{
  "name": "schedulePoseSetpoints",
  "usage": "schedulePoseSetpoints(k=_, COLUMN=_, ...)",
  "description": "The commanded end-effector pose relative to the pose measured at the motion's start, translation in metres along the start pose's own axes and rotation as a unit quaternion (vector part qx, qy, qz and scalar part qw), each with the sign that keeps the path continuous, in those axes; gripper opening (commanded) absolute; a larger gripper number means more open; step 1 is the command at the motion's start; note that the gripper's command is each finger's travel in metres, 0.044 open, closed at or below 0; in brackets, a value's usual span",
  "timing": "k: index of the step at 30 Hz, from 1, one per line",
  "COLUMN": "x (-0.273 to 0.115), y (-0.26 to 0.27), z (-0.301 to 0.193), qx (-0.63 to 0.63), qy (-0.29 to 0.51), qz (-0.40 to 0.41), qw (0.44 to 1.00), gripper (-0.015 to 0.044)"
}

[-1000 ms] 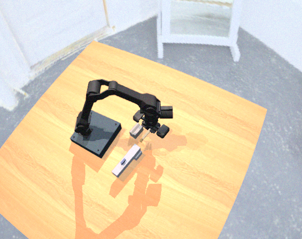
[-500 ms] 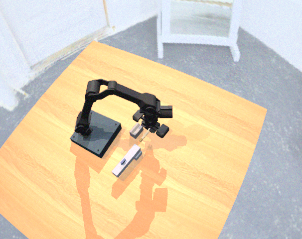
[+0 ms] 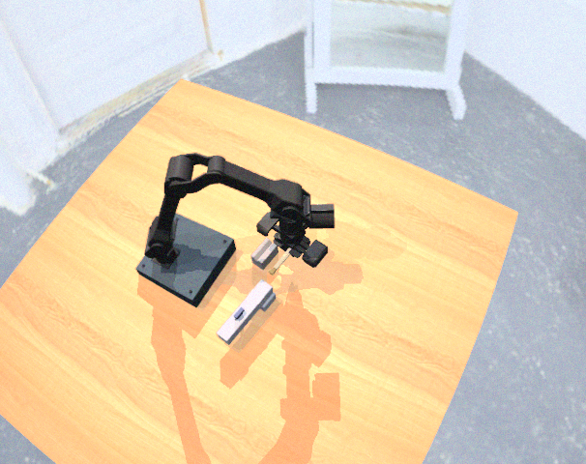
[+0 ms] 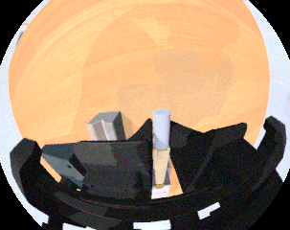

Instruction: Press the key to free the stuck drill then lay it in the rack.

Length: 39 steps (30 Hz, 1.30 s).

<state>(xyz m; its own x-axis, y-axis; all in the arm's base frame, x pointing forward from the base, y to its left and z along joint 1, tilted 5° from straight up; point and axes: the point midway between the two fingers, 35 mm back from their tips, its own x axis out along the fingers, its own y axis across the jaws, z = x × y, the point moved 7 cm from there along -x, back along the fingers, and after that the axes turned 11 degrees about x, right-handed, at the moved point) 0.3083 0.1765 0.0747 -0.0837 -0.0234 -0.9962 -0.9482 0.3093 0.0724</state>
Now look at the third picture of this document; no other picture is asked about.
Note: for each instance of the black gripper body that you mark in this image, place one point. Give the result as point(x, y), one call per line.
point(313, 254)

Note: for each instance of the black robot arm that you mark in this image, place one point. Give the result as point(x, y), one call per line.
point(288, 201)

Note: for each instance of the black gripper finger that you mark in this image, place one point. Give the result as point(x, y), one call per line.
point(282, 246)
point(294, 253)

